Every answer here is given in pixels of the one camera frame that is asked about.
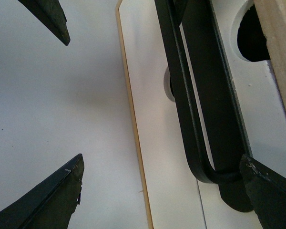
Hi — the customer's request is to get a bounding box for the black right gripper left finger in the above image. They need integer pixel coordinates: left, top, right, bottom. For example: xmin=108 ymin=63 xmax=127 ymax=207
xmin=0 ymin=154 xmax=84 ymax=229

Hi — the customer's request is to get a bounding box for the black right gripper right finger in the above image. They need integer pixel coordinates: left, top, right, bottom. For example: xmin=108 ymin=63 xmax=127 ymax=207
xmin=240 ymin=155 xmax=286 ymax=229

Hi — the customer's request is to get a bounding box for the wooden drawer cabinet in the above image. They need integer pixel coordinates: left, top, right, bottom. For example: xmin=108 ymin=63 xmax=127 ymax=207
xmin=115 ymin=0 xmax=286 ymax=229

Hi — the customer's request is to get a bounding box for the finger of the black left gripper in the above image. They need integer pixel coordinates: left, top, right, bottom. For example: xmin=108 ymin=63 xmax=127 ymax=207
xmin=19 ymin=0 xmax=70 ymax=46

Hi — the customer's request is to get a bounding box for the black drawer handle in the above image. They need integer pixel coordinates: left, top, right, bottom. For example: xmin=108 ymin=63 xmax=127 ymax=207
xmin=155 ymin=0 xmax=253 ymax=212

